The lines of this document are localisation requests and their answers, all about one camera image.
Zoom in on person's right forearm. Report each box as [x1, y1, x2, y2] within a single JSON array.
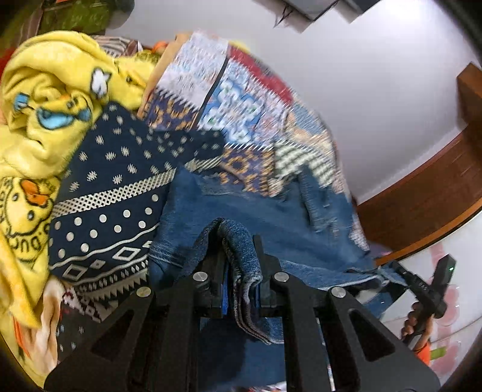
[[412, 337, 432, 365]]

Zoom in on blue denim jacket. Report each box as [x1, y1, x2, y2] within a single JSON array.
[[149, 166, 390, 392]]

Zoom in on yellow duck print blanket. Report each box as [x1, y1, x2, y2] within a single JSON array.
[[0, 30, 159, 332]]

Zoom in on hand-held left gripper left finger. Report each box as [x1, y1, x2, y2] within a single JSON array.
[[43, 229, 227, 392]]

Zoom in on white heart print sliding door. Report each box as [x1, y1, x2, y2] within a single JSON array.
[[373, 215, 482, 379]]

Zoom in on person's right hand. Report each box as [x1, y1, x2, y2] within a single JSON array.
[[400, 301, 430, 340]]

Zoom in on navy patterned blanket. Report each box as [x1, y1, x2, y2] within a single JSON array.
[[47, 102, 234, 325]]

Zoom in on monitor cables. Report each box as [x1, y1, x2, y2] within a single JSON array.
[[274, 5, 292, 28]]

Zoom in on green patterned cloth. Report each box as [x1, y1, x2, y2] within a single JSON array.
[[39, 0, 118, 35]]

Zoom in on black wall television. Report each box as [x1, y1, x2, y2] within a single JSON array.
[[341, 0, 382, 13]]

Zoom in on patchwork bedspread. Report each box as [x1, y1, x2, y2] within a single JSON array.
[[137, 32, 370, 257]]

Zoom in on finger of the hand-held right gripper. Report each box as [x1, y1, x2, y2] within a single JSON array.
[[387, 261, 418, 292], [372, 283, 415, 303]]

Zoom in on small black monitor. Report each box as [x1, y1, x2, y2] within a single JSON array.
[[282, 0, 333, 22]]

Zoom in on wooden wardrobe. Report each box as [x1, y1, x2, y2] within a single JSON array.
[[356, 62, 482, 261]]

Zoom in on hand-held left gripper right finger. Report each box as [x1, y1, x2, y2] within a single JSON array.
[[252, 234, 442, 392]]

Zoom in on brown striped cloth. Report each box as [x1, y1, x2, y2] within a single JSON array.
[[92, 35, 146, 58]]

